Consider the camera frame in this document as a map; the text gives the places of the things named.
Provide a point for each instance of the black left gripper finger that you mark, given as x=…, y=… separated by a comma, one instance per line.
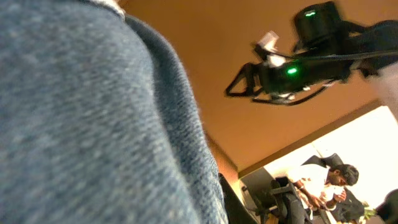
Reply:
x=235, y=210

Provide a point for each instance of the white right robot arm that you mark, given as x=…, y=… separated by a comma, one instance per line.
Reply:
x=328, y=50

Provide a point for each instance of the black office chair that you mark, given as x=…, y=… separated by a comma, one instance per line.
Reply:
x=278, y=197

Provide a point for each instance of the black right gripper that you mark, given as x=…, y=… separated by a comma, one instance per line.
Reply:
x=289, y=78

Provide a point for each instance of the seated person in background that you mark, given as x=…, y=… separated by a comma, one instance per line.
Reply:
x=324, y=188

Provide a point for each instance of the dark blue jeans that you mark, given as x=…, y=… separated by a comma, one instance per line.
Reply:
x=99, y=123

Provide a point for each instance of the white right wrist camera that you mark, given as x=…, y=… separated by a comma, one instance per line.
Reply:
x=265, y=48

